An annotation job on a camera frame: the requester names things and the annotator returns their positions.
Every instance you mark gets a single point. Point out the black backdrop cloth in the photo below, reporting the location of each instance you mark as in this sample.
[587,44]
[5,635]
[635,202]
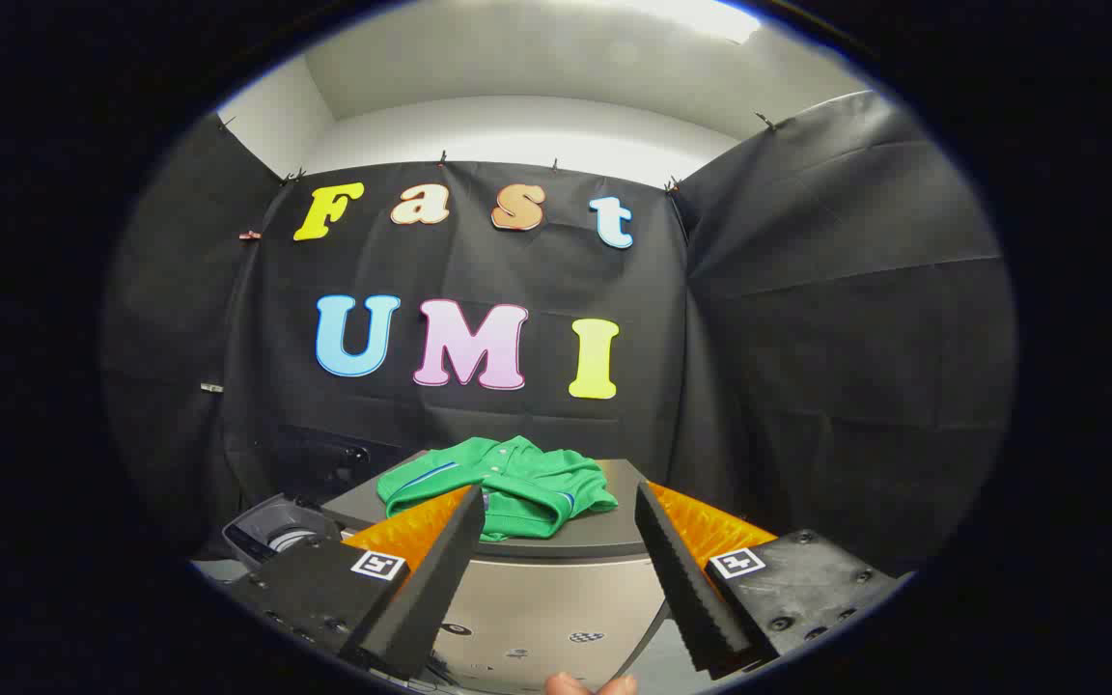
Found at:
[807,338]

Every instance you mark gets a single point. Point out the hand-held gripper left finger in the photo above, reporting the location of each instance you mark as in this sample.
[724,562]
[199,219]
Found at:
[430,589]

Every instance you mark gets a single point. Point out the green polo shirt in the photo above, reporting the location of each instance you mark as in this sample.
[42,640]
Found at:
[522,483]

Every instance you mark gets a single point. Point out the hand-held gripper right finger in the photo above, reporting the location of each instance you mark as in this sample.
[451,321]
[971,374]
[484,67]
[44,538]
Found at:
[686,589]

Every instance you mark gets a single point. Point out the grey washing machine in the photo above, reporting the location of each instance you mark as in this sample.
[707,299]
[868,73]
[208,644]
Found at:
[271,536]

